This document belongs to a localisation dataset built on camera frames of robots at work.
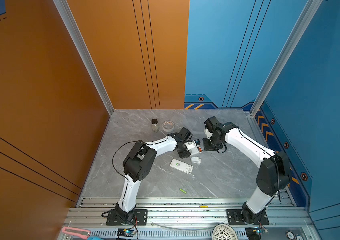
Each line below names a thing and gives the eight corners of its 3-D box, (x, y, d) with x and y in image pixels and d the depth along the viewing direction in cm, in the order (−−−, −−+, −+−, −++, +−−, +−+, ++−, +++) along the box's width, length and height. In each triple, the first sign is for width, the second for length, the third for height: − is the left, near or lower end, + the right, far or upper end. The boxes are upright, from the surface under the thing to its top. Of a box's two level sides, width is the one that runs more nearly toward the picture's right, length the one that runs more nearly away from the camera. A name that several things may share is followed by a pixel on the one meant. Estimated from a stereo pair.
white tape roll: (161, 132, 110) (161, 130, 109) (162, 122, 116) (162, 120, 115) (174, 132, 110) (174, 130, 109) (174, 122, 116) (174, 120, 115)
